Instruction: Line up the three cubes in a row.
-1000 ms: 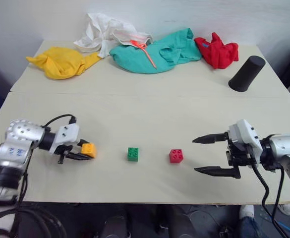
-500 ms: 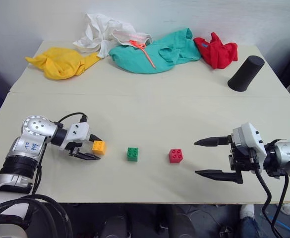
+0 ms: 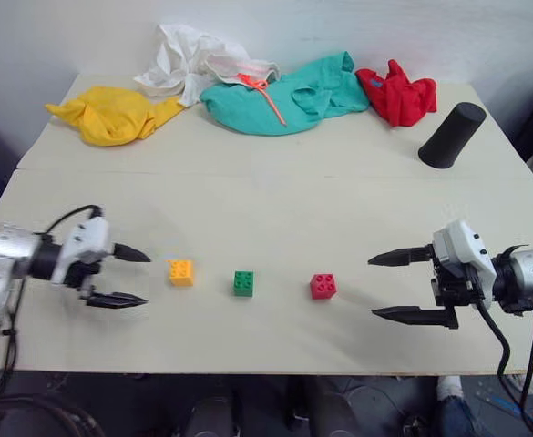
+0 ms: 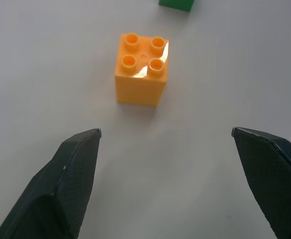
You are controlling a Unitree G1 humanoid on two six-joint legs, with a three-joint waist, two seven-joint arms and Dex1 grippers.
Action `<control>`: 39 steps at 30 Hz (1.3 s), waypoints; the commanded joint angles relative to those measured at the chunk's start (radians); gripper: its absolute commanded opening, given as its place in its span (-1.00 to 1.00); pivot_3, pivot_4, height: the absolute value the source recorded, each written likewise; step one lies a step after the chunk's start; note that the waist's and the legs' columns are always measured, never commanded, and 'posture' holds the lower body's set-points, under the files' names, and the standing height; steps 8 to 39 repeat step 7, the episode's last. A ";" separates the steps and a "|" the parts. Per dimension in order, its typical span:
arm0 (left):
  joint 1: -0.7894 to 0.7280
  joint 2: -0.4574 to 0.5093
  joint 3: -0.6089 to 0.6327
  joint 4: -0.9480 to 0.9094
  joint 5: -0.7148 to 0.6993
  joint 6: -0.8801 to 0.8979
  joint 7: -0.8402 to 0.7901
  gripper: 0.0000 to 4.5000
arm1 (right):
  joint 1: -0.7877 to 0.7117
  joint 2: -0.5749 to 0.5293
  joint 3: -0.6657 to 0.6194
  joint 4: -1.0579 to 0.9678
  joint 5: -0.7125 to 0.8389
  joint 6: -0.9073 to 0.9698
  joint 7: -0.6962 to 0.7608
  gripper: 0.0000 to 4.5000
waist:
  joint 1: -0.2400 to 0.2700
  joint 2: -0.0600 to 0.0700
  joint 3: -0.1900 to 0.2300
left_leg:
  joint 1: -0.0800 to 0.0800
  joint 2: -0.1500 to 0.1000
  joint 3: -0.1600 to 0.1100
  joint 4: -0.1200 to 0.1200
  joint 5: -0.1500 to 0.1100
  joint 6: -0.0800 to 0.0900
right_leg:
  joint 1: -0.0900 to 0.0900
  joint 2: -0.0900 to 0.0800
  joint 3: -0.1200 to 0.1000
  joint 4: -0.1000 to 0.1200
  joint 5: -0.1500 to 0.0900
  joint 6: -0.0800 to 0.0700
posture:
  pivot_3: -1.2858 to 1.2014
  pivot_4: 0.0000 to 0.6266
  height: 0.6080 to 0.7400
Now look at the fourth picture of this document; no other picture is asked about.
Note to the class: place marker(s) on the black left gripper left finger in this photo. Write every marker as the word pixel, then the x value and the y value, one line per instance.
pixel 60 189

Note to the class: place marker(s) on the green building block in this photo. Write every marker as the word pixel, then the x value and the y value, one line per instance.
pixel 176 4

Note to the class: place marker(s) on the orange studded building block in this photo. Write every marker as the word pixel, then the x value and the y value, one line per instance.
pixel 141 72

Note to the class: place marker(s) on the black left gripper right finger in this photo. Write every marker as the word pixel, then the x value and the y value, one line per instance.
pixel 272 174

